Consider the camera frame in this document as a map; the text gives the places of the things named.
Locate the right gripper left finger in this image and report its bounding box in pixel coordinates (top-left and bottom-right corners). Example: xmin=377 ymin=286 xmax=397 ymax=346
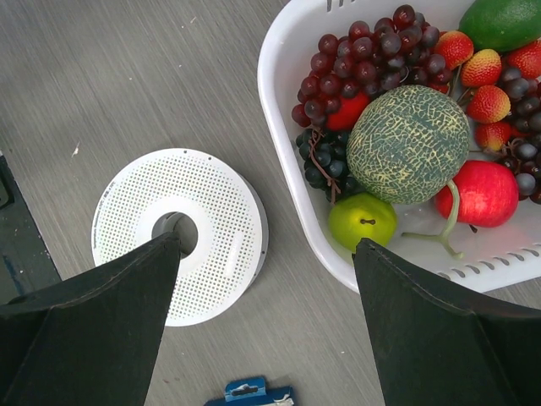
xmin=1 ymin=232 xmax=181 ymax=405

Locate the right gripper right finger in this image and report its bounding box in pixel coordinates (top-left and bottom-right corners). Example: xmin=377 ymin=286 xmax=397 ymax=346
xmin=353 ymin=239 xmax=540 ymax=405

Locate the white perforated cable spool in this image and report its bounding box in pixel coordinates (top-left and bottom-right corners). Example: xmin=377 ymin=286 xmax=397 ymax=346
xmin=91 ymin=148 xmax=269 ymax=327

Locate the white plastic fruit basket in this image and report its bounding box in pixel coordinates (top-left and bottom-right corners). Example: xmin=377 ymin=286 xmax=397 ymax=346
xmin=258 ymin=0 xmax=540 ymax=293

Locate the small green pear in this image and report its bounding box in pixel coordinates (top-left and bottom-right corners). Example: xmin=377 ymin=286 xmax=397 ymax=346
xmin=328 ymin=193 xmax=398 ymax=253

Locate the blue razor package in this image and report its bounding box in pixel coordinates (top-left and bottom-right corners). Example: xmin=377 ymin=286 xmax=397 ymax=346
xmin=205 ymin=376 xmax=298 ymax=406

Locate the red apple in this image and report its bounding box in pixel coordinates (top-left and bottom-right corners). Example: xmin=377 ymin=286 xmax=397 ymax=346
xmin=453 ymin=160 xmax=519 ymax=228

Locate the green netted melon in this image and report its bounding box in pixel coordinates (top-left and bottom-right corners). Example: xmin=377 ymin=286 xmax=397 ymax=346
xmin=347 ymin=85 xmax=470 ymax=205

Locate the black grape bunch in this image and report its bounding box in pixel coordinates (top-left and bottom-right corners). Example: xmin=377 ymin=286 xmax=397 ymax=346
xmin=295 ymin=128 xmax=364 ymax=204

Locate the red strawberry cluster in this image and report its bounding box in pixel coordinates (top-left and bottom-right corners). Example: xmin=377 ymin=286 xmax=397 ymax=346
xmin=434 ymin=30 xmax=540 ymax=154

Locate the dark red grape bunch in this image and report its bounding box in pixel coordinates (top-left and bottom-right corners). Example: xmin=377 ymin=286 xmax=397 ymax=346
xmin=291 ymin=4 xmax=453 ymax=131

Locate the green lime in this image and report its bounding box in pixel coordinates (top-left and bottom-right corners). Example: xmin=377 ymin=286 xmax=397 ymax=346
xmin=458 ymin=0 xmax=540 ymax=52

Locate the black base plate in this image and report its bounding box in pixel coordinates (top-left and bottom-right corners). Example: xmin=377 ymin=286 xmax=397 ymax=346
xmin=0 ymin=156 xmax=61 ymax=304

